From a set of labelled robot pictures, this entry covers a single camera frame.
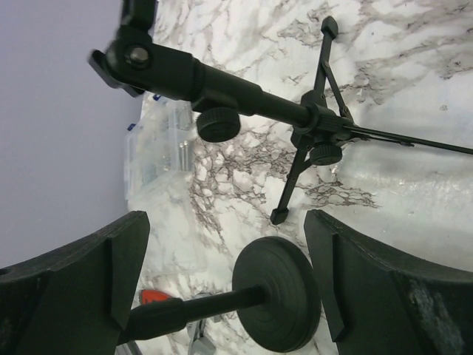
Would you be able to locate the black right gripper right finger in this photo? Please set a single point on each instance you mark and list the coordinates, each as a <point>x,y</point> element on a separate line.
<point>380,300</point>

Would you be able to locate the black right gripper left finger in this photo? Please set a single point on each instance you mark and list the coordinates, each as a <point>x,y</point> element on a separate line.
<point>75,299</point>

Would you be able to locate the black round-base clip stand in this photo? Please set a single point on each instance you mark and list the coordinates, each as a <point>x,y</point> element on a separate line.
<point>274,293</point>

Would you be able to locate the clear plastic screw box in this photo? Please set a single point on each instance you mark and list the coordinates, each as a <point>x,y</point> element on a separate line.
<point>159,152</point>

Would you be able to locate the black tripod shock mount stand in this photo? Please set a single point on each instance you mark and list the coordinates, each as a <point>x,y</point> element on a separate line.
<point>322,123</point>

